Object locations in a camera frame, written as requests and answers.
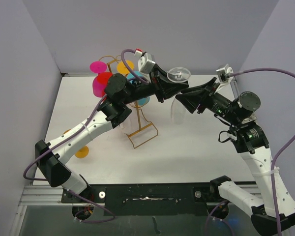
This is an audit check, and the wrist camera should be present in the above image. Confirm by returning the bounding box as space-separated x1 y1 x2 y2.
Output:
216 64 234 92
134 49 156 75

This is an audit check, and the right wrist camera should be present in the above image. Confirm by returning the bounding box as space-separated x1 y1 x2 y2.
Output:
216 64 234 92

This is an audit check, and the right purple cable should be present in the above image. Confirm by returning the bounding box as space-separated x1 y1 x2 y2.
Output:
204 68 295 236

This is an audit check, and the pink plastic wine glass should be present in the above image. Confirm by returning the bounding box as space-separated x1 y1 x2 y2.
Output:
89 61 108 98

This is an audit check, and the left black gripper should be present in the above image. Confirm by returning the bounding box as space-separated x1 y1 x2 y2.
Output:
121 64 189 105

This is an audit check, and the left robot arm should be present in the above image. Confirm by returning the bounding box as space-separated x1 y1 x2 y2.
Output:
34 65 191 202

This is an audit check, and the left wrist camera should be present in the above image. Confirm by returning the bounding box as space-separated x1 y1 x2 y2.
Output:
134 49 156 75

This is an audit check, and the teal plastic wine glass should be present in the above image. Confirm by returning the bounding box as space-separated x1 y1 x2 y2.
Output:
126 70 150 106

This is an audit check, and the red plastic wine glass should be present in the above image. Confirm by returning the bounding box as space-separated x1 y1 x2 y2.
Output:
97 72 113 85

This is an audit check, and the orange plastic wine glass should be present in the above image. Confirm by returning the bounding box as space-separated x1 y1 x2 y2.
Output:
116 60 134 74
62 129 89 159

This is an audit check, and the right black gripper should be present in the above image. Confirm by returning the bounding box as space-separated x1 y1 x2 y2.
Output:
176 77 240 125

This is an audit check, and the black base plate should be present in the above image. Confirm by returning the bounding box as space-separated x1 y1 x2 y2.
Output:
61 183 236 217

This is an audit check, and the clear wine glass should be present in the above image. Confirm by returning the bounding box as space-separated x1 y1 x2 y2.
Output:
119 105 136 134
166 66 191 125

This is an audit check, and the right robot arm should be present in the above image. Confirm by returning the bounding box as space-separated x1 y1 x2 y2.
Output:
175 78 295 236

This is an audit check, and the gold wire wine glass rack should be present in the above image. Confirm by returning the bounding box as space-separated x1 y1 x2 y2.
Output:
99 55 158 149

